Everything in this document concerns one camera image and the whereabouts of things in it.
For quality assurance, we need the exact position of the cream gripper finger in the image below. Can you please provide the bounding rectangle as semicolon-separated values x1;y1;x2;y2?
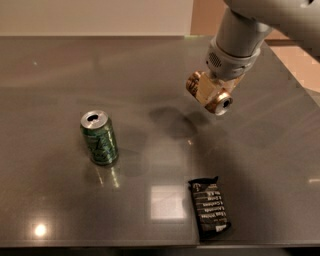
195;72;230;104

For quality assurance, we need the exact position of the orange soda can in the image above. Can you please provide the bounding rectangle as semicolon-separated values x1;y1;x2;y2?
186;71;233;116

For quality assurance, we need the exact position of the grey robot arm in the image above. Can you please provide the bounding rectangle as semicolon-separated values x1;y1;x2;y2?
195;0;320;109

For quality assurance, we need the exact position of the green soda can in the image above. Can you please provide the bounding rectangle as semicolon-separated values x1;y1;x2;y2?
80;110;119;165

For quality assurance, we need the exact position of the black snack packet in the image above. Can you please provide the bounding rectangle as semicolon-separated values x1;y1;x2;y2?
188;176;231;240

